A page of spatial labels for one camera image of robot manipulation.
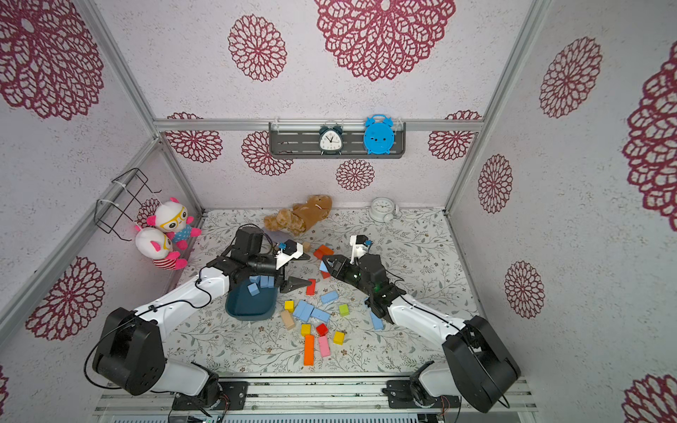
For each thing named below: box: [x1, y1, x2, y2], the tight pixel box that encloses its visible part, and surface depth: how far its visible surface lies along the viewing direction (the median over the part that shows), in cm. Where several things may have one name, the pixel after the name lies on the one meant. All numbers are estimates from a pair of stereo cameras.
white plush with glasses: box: [146, 197, 202, 252], surface depth 96 cm
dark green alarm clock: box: [319, 125, 343, 156], surface depth 92 cm
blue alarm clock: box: [363, 114, 396, 155], surface depth 91 cm
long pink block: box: [319, 335, 331, 357], surface depth 85 cm
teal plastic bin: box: [225, 277, 278, 321], surface depth 91 cm
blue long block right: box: [370, 311, 384, 331], surface depth 89 cm
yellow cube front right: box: [333, 331, 345, 346], surface depth 85 cm
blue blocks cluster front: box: [292, 291, 340, 323], surface depth 91 cm
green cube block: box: [338, 304, 350, 317], surface depth 91 cm
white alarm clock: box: [369, 197, 401, 223], surface depth 119 cm
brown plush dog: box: [264, 194, 334, 236], surface depth 108 cm
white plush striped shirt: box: [133, 224, 188, 271], surface depth 87 cm
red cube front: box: [315, 322, 329, 337], surface depth 87 cm
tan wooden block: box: [280, 310, 296, 331], surface depth 89 cm
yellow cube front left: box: [300, 324, 312, 337], surface depth 86 cm
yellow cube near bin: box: [283, 300, 296, 313], surface depth 92 cm
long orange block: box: [303, 334, 315, 366], surface depth 83 cm
